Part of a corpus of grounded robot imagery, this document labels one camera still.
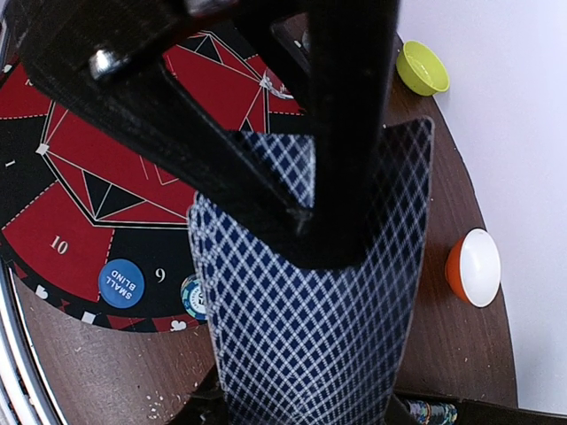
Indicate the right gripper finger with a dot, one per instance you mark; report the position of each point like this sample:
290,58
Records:
148,111

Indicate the clear dealer button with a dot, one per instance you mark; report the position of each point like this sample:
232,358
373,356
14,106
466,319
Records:
271,82

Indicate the blue playing card deck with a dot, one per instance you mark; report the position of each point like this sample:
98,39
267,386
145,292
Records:
300,346

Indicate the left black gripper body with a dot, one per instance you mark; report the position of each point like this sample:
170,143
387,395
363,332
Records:
111,44

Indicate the green bowl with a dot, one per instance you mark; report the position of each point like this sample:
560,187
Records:
421,70

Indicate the round red black poker mat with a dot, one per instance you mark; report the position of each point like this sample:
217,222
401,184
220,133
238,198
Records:
73,199

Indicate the orange white bowl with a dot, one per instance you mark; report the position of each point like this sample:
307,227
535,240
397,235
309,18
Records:
473,268

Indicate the aluminium front rail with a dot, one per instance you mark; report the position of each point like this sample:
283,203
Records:
22,381

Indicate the blue small blind button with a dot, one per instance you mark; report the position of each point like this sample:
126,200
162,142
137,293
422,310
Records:
121,283

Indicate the teal poker chip stack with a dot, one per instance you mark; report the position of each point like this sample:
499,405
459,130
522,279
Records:
192,298

